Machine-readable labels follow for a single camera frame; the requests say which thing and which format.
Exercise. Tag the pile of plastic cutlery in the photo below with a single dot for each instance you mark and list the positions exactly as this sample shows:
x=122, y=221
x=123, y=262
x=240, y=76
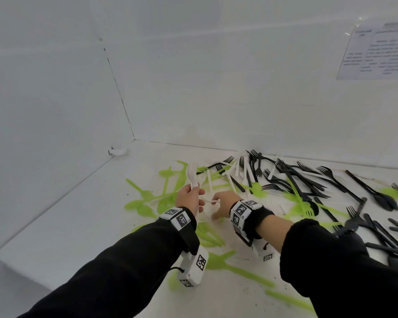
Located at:
x=146, y=210

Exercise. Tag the white plastic fork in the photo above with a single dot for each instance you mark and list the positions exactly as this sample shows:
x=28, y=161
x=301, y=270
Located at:
x=209, y=201

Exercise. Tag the small white wall clip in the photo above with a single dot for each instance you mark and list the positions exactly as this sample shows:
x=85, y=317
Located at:
x=117, y=151

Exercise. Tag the person's right hand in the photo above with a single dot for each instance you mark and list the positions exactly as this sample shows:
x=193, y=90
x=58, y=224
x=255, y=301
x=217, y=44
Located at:
x=227, y=202

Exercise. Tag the black marker left wrist band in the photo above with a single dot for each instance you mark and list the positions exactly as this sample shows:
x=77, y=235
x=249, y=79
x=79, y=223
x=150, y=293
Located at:
x=180, y=220

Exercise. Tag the white plastic spoon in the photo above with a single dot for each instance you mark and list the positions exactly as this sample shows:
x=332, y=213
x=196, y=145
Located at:
x=192, y=172

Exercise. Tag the black marker wrist band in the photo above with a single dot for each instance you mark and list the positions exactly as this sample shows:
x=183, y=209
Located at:
x=180, y=220
x=252, y=215

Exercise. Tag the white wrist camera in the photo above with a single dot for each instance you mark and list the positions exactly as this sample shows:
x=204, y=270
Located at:
x=263, y=251
x=194, y=268

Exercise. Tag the pile of black plastic forks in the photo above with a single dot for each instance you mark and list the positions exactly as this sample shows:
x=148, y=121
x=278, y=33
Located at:
x=378, y=195

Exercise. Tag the black marker right wrist band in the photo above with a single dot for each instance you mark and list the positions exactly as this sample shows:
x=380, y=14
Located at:
x=252, y=215

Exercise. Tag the person's left hand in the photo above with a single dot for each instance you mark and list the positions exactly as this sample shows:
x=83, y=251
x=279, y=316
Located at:
x=189, y=197

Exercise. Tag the printed paper wall notice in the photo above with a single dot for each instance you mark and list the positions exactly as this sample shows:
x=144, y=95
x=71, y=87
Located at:
x=378, y=49

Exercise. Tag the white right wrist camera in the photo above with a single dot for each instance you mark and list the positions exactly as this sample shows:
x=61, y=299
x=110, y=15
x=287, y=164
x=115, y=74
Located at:
x=263, y=251

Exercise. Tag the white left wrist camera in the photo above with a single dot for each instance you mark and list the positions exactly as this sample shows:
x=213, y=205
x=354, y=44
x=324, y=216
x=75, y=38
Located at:
x=194, y=268

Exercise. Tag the person's left forearm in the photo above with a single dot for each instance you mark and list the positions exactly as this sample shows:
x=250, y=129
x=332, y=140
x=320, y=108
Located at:
x=119, y=278

